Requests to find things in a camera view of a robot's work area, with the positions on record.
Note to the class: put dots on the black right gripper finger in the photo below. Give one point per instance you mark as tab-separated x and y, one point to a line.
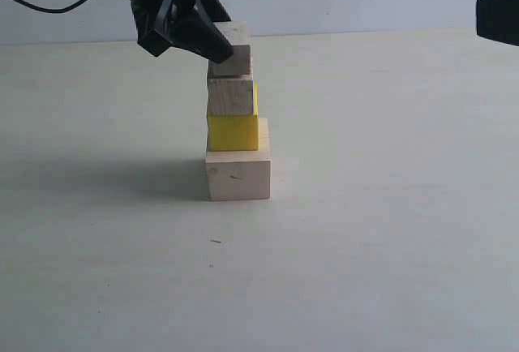
498	20

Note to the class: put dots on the small wooden cube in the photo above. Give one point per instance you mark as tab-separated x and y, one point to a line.
237	34

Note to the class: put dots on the medium wooden cube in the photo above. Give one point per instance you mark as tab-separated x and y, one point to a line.
230	95

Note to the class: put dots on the yellow cube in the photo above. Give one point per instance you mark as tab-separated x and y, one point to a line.
229	133

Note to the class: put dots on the large pale wooden cube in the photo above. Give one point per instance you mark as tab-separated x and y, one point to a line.
241	175

